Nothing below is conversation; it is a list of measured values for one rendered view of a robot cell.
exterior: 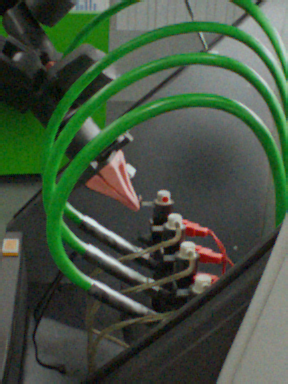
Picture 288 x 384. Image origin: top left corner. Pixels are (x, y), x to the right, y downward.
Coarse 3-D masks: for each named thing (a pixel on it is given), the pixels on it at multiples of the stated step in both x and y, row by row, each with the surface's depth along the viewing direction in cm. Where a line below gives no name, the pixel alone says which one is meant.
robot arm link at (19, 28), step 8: (24, 0) 86; (16, 8) 86; (24, 8) 86; (8, 16) 86; (16, 16) 86; (24, 16) 86; (32, 16) 87; (8, 24) 86; (16, 24) 85; (24, 24) 85; (32, 24) 86; (40, 24) 87; (8, 32) 87; (16, 32) 85; (24, 32) 85; (40, 32) 87
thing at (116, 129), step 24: (168, 96) 48; (192, 96) 48; (216, 96) 48; (120, 120) 48; (144, 120) 48; (96, 144) 48; (264, 144) 50; (72, 168) 49; (48, 216) 50; (48, 240) 51; (72, 264) 52; (96, 288) 53; (144, 312) 55
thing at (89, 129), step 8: (88, 120) 74; (80, 128) 73; (88, 128) 73; (96, 128) 74; (56, 136) 73; (80, 136) 73; (88, 136) 73; (72, 144) 73; (80, 144) 73; (112, 144) 72; (64, 152) 74; (72, 152) 73; (104, 152) 73; (96, 160) 75
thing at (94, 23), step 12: (120, 0) 77; (132, 0) 76; (228, 0) 73; (240, 0) 72; (108, 12) 77; (252, 12) 72; (96, 24) 79; (264, 24) 72; (84, 36) 80; (276, 36) 73; (72, 48) 81; (276, 48) 73
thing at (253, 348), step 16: (272, 256) 41; (272, 272) 41; (272, 288) 41; (256, 304) 42; (272, 304) 39; (256, 320) 42; (272, 320) 38; (240, 336) 43; (256, 336) 40; (272, 336) 38; (240, 352) 43; (256, 352) 40; (272, 352) 37; (224, 368) 45; (240, 368) 42; (256, 368) 39; (272, 368) 37
